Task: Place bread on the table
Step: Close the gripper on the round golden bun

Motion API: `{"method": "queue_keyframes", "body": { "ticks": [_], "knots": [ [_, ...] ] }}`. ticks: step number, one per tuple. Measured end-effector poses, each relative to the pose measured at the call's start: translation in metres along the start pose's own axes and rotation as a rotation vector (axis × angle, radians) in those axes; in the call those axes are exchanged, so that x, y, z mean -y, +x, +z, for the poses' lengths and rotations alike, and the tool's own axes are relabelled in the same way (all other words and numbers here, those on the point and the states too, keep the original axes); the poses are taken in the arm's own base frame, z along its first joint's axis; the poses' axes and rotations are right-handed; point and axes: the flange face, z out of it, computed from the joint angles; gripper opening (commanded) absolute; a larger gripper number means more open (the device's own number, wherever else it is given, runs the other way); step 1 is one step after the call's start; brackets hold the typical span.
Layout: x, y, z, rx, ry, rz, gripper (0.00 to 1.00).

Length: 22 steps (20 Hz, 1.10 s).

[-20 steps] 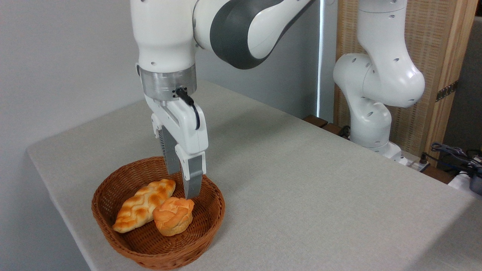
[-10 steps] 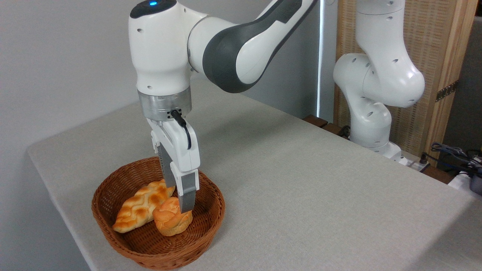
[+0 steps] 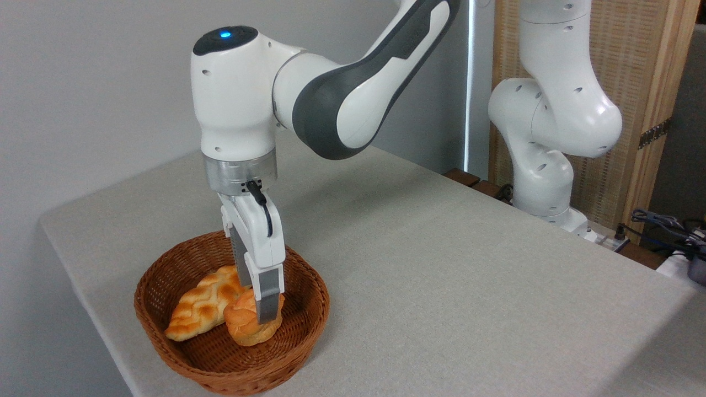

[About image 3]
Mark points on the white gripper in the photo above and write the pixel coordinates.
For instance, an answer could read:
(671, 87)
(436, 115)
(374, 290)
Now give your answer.
(259, 231)

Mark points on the round bread roll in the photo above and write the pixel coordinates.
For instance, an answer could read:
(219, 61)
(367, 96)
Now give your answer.
(242, 325)

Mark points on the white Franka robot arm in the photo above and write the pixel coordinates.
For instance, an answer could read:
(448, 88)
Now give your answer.
(237, 99)

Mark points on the long braided bread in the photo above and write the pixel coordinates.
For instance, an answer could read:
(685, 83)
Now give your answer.
(201, 309)

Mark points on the brown wicker basket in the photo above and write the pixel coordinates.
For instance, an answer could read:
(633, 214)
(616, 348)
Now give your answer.
(298, 342)

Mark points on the grey tablecloth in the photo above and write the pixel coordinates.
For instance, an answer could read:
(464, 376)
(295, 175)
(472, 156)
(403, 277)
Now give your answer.
(441, 286)

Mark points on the metal screen hinge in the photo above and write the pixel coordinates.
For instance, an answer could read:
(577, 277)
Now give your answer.
(654, 133)

